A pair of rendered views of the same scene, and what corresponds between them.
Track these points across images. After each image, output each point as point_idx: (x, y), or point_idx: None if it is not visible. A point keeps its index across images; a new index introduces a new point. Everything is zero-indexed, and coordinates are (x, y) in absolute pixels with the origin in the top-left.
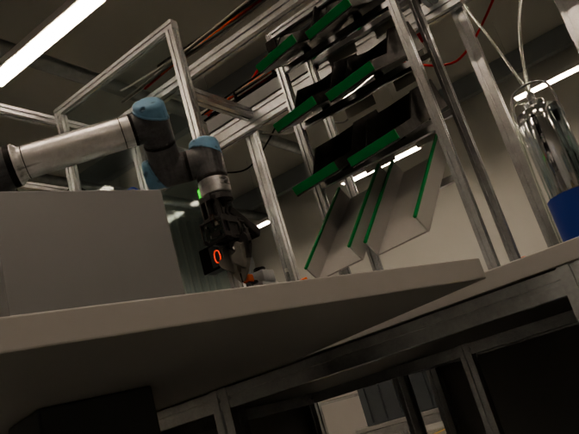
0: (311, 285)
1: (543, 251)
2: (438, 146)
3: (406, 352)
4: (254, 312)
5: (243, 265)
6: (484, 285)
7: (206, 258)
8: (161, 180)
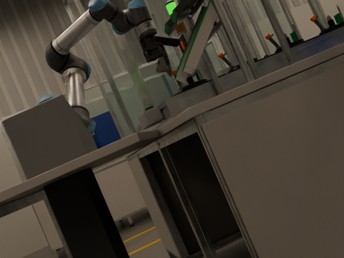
0: (51, 172)
1: (184, 111)
2: None
3: None
4: (31, 188)
5: (166, 69)
6: (179, 121)
7: (180, 45)
8: (121, 31)
